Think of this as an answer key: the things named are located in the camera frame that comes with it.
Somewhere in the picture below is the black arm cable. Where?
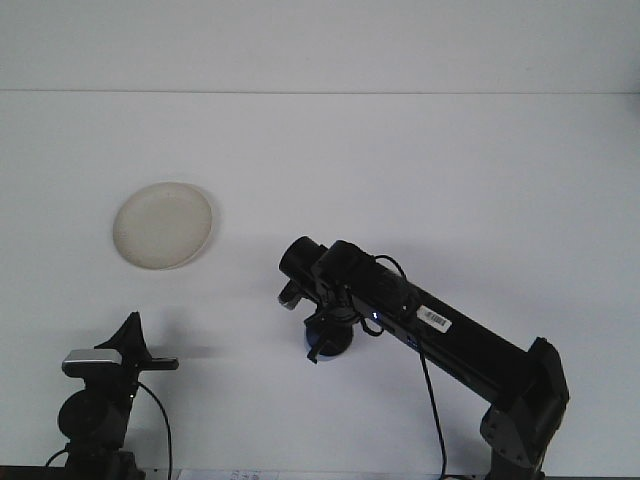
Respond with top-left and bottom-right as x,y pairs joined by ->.
359,254 -> 449,480
135,380 -> 175,480

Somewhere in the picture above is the white paper sheet with writing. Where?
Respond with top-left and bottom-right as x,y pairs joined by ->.
178,468 -> 284,480

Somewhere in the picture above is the pale blue cup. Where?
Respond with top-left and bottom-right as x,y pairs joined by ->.
303,322 -> 355,360

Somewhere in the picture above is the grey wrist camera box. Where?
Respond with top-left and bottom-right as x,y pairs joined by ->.
276,281 -> 302,312
62,348 -> 126,379

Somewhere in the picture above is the pale round plate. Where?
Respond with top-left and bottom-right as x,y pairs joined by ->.
111,181 -> 219,272

